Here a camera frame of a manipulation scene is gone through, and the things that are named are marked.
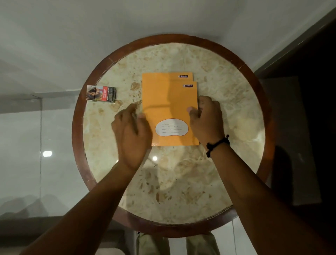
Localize black cord wristband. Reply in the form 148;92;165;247
206;135;230;158

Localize person's left forearm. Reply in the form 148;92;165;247
20;157;148;255

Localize dark wooden cabinet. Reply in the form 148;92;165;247
254;8;336;237

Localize cigarette pack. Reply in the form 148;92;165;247
86;85;117;103

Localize person's right hand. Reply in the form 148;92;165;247
186;95;225;145

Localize round marble table, wooden rim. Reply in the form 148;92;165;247
72;34;274;238

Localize person's left hand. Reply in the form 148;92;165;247
111;102;153;172

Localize orange notebook with white label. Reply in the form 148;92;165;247
142;81;200;147

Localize person's right forearm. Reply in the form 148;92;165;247
208;142;336;255

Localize beige trousers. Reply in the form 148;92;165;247
136;232;221;255

